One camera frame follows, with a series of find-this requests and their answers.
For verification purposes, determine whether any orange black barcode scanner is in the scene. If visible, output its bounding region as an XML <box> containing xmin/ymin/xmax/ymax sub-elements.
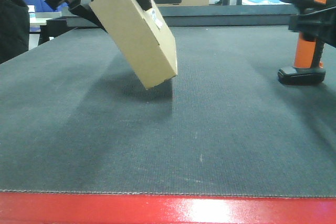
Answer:
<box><xmin>278</xmin><ymin>0</ymin><xmax>335</xmax><ymax>85</ymax></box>

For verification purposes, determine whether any small brown cardboard package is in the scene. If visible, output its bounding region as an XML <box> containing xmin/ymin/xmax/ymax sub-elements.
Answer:
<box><xmin>90</xmin><ymin>0</ymin><xmax>177</xmax><ymax>89</ymax></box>

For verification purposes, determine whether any white barcode label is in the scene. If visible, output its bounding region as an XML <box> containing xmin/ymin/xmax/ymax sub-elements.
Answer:
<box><xmin>149</xmin><ymin>8</ymin><xmax>163</xmax><ymax>29</ymax></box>

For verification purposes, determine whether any person in black clothing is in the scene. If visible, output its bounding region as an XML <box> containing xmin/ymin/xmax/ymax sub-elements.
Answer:
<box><xmin>1</xmin><ymin>0</ymin><xmax>30</xmax><ymax>63</ymax></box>

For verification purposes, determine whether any raised grey conveyor edge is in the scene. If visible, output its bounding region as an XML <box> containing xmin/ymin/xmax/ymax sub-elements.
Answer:
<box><xmin>157</xmin><ymin>4</ymin><xmax>297</xmax><ymax>27</ymax></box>

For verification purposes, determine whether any dark grey table mat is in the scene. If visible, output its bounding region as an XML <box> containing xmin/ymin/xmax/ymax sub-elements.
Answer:
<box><xmin>1</xmin><ymin>26</ymin><xmax>335</xmax><ymax>197</ymax></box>

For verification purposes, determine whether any red metal table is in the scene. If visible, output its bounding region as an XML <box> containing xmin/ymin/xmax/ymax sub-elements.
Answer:
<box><xmin>1</xmin><ymin>193</ymin><xmax>335</xmax><ymax>223</ymax></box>

